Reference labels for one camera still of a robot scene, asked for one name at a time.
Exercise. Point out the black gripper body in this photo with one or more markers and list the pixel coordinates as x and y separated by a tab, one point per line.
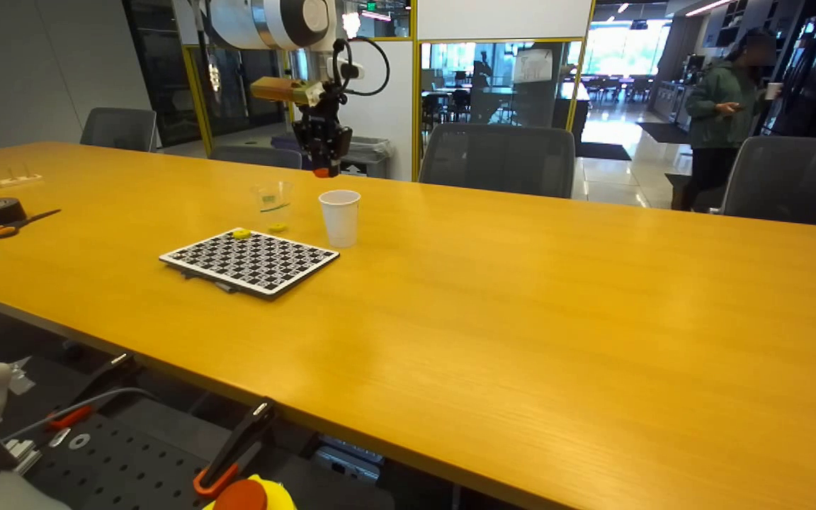
324	129

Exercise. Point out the white paper cup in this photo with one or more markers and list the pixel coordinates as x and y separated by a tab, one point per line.
339	222

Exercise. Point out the clear plastic cup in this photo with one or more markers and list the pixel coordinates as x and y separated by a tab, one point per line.
273	209

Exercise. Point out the dark blue waste bin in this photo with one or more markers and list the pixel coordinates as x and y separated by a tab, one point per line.
281	155

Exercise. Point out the grey waste bin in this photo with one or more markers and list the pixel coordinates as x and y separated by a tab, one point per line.
375	161

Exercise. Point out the black white checkerboard marker board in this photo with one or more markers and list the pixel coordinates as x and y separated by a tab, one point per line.
269	270

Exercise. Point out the grey support under board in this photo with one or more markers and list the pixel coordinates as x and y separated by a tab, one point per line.
229	284

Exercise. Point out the dark grey office chair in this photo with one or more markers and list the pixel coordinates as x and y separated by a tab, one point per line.
794	179
116	129
497	161

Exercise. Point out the yellow framed glass partition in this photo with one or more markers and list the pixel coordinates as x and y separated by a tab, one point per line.
483	86

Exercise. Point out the yellow red emergency stop button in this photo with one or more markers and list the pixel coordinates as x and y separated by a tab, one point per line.
247	496

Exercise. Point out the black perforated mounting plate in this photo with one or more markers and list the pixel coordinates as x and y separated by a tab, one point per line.
116	468

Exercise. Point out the person in dark jacket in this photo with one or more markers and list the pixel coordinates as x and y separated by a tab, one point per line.
721	104

